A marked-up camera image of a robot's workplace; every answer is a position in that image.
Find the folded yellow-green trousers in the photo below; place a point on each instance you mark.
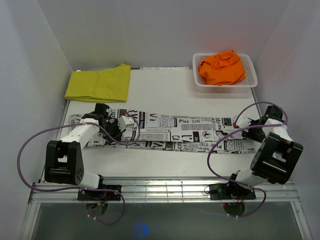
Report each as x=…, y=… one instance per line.
x=100, y=86

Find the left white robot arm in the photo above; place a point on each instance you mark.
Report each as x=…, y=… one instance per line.
x=64, y=158

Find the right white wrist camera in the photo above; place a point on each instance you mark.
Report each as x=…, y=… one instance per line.
x=241, y=122

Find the newspaper print trousers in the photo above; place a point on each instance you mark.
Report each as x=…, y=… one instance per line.
x=195, y=134

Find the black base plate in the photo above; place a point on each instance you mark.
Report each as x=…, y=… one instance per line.
x=102, y=193
x=217, y=192

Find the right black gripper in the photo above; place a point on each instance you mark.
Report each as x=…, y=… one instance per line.
x=248, y=133

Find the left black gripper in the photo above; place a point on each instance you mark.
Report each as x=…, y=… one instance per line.
x=117, y=136

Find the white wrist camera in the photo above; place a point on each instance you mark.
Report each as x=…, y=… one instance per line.
x=241, y=122
x=125, y=122

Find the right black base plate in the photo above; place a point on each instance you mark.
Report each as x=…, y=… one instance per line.
x=217, y=192

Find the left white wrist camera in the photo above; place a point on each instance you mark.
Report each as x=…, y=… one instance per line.
x=125, y=122

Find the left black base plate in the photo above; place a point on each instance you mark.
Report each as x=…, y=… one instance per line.
x=102, y=193

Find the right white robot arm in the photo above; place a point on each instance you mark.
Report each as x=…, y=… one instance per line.
x=276, y=158

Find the aluminium rail frame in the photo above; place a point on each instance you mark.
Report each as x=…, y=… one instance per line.
x=154, y=176

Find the orange trousers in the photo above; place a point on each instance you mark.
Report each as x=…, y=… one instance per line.
x=222, y=69

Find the white plastic basket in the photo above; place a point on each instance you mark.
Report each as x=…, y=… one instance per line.
x=250, y=81

